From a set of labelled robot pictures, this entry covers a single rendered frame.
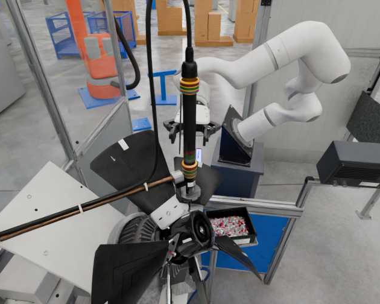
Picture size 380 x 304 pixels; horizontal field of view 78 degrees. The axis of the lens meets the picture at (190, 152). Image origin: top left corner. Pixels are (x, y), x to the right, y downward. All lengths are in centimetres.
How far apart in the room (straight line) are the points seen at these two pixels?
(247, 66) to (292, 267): 173
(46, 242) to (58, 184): 17
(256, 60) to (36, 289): 104
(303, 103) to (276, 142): 164
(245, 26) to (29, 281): 845
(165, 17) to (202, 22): 208
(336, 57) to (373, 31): 176
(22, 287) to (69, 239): 35
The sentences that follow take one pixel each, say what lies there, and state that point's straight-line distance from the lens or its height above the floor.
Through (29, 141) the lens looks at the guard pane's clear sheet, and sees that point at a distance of 122.
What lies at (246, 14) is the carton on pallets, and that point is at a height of 82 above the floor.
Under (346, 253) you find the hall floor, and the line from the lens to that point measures 246.
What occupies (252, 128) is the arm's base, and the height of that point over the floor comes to 115.
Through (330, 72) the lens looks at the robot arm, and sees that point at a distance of 89.
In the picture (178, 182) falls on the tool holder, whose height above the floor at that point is 135.
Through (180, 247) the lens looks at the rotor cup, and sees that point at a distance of 72.
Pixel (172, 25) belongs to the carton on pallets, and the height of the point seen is 31.
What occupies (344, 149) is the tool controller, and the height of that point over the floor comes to 124.
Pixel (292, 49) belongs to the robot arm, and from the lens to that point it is 78.
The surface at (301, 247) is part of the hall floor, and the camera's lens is 232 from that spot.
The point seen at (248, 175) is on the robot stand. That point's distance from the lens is 142.
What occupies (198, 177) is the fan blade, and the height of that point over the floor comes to 119.
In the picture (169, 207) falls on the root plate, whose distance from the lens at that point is 73.
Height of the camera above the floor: 182
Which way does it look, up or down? 37 degrees down
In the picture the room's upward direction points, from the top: straight up
